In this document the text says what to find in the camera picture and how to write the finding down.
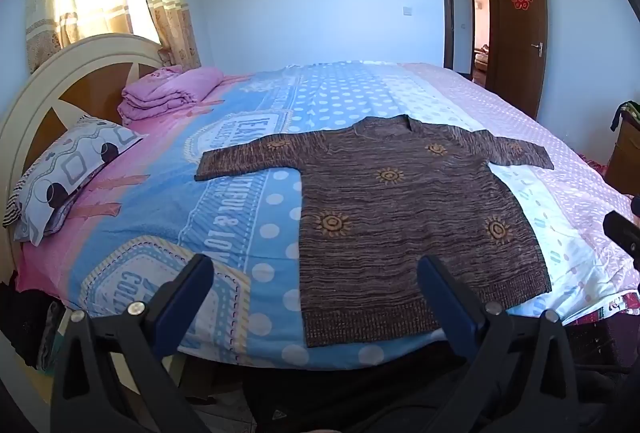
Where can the grey patterned pillow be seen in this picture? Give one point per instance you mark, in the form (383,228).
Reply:
(60,175)

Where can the pile of dark clothes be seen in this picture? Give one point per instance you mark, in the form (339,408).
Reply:
(25,323)

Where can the cream and wood headboard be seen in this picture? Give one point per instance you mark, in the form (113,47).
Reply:
(55,98)

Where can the folded pink blanket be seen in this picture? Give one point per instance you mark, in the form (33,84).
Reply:
(165,90)

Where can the bed with printed sheet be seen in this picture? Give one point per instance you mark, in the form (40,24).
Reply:
(240,193)

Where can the brown door frame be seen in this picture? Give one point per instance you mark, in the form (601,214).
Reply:
(450,3)

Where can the brown wooden door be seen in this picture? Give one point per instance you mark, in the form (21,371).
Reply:
(517,33)

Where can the wooden cabinet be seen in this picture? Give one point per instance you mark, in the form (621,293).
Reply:
(625,153)

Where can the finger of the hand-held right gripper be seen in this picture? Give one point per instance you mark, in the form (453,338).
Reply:
(622,235)

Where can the brown knitted sweater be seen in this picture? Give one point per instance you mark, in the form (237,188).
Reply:
(400,218)

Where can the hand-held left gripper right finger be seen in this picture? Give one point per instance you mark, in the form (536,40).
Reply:
(442,285)

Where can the green cloth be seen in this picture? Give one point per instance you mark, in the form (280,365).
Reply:
(629,110)

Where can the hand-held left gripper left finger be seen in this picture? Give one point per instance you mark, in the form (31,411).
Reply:
(189,285)

